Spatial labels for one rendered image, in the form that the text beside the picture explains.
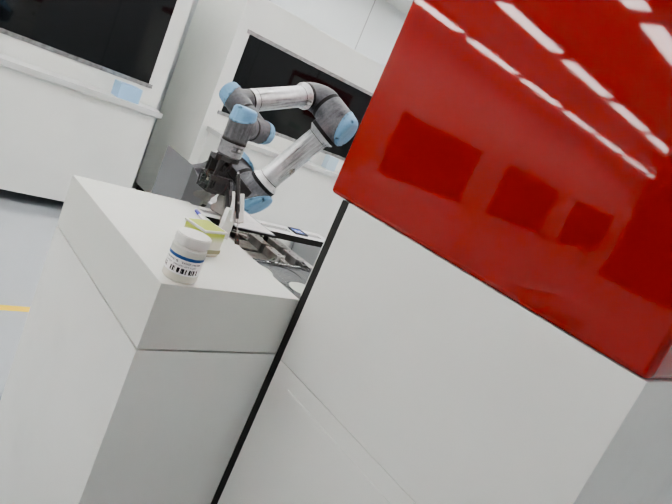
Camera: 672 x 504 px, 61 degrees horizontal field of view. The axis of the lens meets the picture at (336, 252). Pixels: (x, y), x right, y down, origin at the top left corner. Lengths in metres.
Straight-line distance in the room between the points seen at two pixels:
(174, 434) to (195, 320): 0.29
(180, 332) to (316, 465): 0.40
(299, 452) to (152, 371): 0.36
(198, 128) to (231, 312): 3.75
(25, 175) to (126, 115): 0.78
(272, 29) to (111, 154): 1.66
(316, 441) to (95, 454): 0.45
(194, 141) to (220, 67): 0.63
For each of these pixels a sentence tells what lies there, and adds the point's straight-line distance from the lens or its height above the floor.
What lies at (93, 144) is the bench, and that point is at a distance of 4.38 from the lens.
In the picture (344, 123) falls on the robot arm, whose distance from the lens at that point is 2.04.
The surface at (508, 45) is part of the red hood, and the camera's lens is 1.12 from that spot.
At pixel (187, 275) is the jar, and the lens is 1.14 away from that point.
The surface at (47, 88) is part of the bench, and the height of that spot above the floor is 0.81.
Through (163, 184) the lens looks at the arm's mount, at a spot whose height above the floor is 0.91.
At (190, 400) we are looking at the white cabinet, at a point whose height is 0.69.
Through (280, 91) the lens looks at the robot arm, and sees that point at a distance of 1.98.
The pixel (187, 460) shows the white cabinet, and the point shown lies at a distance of 1.45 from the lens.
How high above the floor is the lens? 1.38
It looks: 12 degrees down
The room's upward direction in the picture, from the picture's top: 24 degrees clockwise
